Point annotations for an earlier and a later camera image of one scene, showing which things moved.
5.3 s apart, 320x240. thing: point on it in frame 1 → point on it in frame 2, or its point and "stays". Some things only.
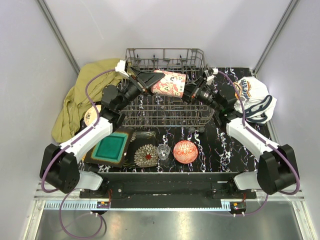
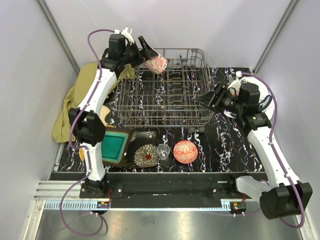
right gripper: [193, 91] → [220, 90]
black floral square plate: [142, 150] stays
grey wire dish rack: [146, 110] stays
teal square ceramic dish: [113, 151] stays
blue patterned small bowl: [185, 151] stays
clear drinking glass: [163, 151] stays
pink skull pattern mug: [173, 84] → [156, 64]
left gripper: [148, 79] → [146, 53]
